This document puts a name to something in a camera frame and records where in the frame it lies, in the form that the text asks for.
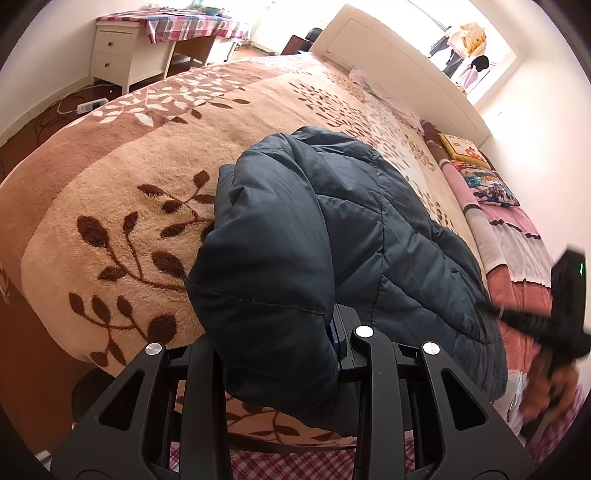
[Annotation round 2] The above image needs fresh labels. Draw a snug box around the pink patterned quilt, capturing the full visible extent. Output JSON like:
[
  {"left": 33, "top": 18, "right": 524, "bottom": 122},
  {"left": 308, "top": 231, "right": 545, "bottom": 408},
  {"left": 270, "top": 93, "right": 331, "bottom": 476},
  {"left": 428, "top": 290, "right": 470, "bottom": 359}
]
[{"left": 441, "top": 159, "right": 591, "bottom": 464}]

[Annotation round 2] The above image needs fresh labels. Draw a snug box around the person's right hand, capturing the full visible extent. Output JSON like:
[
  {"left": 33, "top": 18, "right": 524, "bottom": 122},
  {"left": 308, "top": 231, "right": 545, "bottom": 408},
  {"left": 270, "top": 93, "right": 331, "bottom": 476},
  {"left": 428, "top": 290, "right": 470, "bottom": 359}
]
[{"left": 522, "top": 360, "right": 583, "bottom": 418}]

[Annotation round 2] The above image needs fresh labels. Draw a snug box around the wooden desk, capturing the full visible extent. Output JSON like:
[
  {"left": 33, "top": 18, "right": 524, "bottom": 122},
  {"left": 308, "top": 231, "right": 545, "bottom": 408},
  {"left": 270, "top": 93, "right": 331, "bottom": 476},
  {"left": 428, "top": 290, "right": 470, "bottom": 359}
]
[{"left": 170, "top": 34, "right": 232, "bottom": 68}]

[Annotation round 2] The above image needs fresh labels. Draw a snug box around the dark quilted zip jacket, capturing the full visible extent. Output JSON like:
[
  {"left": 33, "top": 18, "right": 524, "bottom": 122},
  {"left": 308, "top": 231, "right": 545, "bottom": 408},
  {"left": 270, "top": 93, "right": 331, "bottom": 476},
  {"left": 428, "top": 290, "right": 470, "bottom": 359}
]
[{"left": 185, "top": 127, "right": 509, "bottom": 437}]

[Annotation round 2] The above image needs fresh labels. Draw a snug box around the power strip cable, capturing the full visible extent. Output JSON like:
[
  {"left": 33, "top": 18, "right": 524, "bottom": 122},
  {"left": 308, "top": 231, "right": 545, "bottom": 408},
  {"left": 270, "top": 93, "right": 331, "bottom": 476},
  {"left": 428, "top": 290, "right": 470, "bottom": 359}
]
[{"left": 36, "top": 84, "right": 117, "bottom": 131}]

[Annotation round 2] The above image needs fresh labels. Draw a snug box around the brown white fluffy blanket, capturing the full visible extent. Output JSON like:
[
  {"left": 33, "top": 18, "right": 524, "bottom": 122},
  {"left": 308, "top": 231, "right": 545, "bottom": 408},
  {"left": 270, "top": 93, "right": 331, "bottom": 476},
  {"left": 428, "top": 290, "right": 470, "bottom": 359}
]
[{"left": 421, "top": 121, "right": 451, "bottom": 163}]

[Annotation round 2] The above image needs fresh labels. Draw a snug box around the cream wooden headboard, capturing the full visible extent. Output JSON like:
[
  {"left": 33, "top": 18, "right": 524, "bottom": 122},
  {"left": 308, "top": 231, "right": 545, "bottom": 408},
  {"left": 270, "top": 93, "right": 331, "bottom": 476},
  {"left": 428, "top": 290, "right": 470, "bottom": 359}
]
[{"left": 308, "top": 4, "right": 491, "bottom": 149}]

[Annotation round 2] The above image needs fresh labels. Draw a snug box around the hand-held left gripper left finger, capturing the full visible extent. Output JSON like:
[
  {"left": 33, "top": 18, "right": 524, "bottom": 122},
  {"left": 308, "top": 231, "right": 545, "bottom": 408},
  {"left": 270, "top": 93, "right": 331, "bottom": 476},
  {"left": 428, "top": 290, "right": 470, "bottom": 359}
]
[{"left": 50, "top": 337, "right": 232, "bottom": 480}]

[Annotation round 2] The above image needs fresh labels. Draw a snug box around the white power strip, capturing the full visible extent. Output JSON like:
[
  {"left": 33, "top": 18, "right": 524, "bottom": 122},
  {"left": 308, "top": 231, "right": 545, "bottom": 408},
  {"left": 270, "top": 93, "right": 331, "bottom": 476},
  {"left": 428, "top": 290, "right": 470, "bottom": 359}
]
[{"left": 76, "top": 97, "right": 110, "bottom": 114}]

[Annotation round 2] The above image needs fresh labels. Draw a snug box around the beige leaf-pattern blanket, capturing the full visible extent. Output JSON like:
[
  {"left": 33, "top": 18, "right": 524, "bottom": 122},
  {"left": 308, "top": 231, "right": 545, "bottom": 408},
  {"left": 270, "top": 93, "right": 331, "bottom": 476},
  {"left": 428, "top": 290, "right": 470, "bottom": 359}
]
[{"left": 0, "top": 53, "right": 491, "bottom": 452}]

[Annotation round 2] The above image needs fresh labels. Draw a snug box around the yellow hanging garment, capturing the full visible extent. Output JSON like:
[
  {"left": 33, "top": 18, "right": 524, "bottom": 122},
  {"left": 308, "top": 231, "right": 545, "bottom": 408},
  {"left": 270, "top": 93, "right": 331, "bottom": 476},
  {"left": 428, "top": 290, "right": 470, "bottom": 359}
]
[{"left": 450, "top": 21, "right": 488, "bottom": 59}]

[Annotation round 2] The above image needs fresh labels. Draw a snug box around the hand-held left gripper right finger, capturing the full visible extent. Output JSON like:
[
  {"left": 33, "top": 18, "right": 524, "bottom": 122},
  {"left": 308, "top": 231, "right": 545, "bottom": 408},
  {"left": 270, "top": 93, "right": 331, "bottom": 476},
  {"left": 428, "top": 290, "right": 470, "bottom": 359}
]
[{"left": 330, "top": 302, "right": 532, "bottom": 480}]

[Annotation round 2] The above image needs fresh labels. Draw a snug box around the white drawer nightstand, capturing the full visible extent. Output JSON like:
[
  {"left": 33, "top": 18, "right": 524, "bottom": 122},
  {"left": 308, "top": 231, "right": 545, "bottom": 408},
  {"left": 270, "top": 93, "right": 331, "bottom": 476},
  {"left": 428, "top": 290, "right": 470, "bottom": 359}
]
[{"left": 90, "top": 21, "right": 179, "bottom": 93}]

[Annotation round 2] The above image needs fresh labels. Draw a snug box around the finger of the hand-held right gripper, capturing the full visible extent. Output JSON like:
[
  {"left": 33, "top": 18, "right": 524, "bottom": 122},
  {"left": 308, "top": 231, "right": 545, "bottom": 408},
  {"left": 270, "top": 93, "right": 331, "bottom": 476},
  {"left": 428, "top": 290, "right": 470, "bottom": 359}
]
[{"left": 478, "top": 298, "right": 552, "bottom": 341}]

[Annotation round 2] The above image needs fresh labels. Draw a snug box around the pink plaid bed sheet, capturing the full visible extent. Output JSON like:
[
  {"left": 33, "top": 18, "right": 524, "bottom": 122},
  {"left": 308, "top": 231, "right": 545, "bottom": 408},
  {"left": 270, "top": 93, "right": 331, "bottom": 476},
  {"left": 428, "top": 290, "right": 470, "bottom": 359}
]
[{"left": 167, "top": 439, "right": 548, "bottom": 480}]

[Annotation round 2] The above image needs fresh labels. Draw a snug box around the yellow embroidered pillow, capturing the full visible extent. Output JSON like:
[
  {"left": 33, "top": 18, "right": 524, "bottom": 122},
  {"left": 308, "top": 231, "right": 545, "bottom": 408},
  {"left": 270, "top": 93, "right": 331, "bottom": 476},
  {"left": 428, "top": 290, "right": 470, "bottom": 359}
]
[{"left": 436, "top": 133, "right": 493, "bottom": 169}]

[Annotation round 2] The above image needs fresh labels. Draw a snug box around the white pink hanging garment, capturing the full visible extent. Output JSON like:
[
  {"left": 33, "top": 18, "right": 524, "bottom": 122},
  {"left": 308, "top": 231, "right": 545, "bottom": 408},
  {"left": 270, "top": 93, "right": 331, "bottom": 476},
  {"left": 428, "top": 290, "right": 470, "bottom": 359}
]
[{"left": 457, "top": 54, "right": 491, "bottom": 89}]

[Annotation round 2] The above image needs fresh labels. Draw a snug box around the dark hanging garment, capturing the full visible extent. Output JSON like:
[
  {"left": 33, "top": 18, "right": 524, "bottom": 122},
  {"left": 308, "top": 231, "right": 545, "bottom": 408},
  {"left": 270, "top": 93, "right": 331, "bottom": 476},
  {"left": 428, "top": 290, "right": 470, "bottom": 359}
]
[{"left": 429, "top": 36, "right": 463, "bottom": 78}]

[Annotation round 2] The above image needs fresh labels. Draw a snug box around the colourful cartoon pillow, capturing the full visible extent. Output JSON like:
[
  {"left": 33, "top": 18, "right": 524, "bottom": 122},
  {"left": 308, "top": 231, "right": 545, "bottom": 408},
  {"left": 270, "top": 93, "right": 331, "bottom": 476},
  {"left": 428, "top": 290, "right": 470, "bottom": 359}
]
[{"left": 450, "top": 161, "right": 520, "bottom": 206}]

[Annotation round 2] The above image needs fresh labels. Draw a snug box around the dark bedside cabinet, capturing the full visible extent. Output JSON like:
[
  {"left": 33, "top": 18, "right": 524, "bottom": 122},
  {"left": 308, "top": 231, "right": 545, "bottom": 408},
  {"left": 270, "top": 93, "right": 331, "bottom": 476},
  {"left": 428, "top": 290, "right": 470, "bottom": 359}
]
[{"left": 283, "top": 34, "right": 315, "bottom": 55}]

